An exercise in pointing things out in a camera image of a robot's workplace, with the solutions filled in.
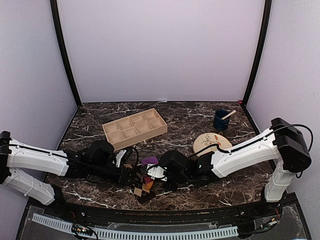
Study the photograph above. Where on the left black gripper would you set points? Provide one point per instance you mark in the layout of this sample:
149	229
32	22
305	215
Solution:
126	171

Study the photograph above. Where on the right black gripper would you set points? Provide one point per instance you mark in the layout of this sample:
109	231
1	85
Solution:
170	187

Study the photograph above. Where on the maroon striped sock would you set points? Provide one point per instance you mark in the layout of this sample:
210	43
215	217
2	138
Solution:
149	162

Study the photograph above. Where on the brown argyle sock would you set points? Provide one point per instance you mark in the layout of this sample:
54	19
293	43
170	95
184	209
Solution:
141	185

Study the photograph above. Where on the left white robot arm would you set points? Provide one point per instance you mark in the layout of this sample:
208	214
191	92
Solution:
16	156

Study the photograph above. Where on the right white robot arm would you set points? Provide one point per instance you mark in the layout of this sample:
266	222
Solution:
282	142

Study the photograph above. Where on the round painted wooden plate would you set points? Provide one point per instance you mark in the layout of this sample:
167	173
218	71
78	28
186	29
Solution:
208	139

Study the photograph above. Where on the wooden compartment tray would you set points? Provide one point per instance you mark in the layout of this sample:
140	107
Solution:
134	129

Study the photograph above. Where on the dark blue mug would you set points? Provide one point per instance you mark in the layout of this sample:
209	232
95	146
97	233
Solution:
218	122

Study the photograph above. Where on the small circuit board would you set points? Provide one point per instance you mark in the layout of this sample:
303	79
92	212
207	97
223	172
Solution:
81	230

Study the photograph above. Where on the wooden stick in mug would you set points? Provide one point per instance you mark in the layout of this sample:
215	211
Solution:
229	114

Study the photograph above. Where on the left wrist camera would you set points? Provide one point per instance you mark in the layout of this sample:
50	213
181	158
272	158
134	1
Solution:
123	156

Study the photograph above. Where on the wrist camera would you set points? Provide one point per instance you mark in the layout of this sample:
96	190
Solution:
156	172
123	156

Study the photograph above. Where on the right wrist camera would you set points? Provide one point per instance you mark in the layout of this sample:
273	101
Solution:
156	172

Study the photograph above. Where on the black front rail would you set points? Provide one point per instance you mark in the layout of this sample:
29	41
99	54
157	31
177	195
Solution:
237	214

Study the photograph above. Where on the white slotted cable duct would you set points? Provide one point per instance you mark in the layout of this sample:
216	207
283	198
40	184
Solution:
125	231

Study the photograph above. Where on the left black frame post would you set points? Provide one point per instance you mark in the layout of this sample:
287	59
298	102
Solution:
63	51

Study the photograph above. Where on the black frame post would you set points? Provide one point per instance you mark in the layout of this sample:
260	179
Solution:
258	53
63	51

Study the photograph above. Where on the right black frame post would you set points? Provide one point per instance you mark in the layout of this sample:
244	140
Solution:
258	53

